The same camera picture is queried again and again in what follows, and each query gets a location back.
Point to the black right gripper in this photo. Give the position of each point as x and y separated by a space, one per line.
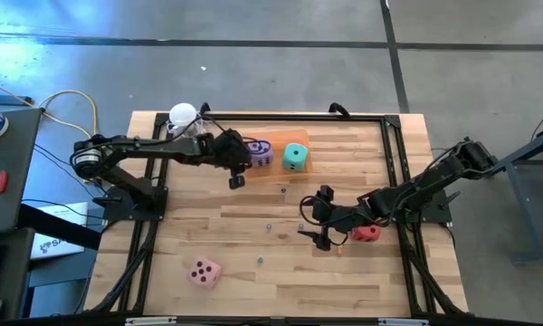
335 215

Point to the orange translucent plastic bin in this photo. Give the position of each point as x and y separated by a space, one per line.
278 173

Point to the dark grey cabinet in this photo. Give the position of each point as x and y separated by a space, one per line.
13 158

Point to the grey metal bracket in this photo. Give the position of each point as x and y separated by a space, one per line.
151 321
403 322

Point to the large teal foam die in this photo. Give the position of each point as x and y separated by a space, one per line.
295 156

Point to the dark desk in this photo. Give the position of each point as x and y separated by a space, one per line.
13 271

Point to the black diagonal bar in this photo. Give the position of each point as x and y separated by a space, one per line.
59 226

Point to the white printed cardboard box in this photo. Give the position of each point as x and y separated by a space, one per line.
50 246

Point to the large purple foam die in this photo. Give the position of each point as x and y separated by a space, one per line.
263 157

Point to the large pink foam die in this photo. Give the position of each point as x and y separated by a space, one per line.
205 272

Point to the grey-blue metal stand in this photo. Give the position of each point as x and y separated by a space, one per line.
529 147

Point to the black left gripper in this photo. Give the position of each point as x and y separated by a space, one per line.
231 151

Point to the white mushroom-shaped lamp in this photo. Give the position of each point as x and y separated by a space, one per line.
183 113

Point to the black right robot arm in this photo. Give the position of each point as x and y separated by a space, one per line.
434 179

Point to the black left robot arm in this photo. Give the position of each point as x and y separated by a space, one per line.
163 147

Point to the red button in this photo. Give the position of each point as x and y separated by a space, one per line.
1 182

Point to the large red foam die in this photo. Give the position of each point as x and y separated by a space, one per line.
366 234

